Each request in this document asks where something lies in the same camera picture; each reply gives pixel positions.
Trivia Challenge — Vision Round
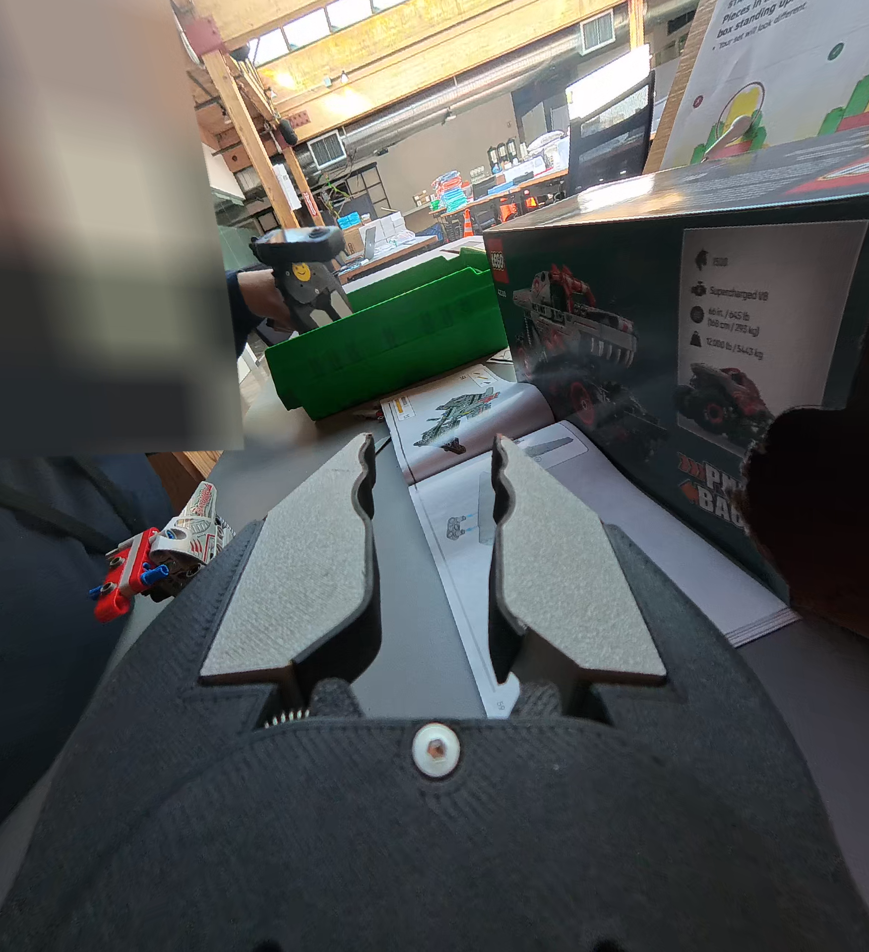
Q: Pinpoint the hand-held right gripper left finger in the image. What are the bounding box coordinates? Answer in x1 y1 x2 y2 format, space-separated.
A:
198 433 383 706

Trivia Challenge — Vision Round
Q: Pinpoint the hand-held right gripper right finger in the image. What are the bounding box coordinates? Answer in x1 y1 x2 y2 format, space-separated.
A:
488 433 668 716

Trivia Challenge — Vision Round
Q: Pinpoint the green plastic bin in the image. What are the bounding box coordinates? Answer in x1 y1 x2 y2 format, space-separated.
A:
341 247 492 313
264 266 511 422

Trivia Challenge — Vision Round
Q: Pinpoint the person's left forearm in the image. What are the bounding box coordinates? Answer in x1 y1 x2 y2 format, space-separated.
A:
225 269 266 359

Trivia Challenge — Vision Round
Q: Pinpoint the lego instruction booklet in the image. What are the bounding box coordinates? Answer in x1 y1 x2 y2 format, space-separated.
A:
379 381 802 721

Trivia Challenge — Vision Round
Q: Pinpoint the partly built lego truck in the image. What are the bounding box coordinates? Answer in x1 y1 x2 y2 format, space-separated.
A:
91 481 236 623

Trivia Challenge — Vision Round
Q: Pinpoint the black lego set box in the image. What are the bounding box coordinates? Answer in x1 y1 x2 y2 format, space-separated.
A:
483 122 869 659

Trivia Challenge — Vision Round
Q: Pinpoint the person's left hand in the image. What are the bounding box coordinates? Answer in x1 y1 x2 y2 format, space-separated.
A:
254 272 294 330

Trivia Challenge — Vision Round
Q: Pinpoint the wooden table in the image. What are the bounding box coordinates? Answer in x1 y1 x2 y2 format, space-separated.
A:
345 237 439 263

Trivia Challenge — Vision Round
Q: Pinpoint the stack of coloured boxes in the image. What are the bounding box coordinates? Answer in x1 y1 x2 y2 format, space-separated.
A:
433 171 473 215

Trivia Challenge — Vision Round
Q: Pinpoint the person's dark blue clothing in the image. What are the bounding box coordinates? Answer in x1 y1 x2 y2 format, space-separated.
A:
0 454 177 875

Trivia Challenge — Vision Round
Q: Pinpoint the black mesh office chair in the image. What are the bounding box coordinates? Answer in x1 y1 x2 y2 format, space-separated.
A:
563 69 656 196

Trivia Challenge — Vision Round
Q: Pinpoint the instruction poster board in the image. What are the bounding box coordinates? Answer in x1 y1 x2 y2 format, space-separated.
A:
644 0 869 171

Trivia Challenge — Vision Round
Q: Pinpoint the wooden post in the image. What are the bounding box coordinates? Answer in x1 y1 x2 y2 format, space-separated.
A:
200 48 303 232

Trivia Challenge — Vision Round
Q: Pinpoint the silver ventilation duct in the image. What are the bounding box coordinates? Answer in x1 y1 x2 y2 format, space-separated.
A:
345 93 578 153

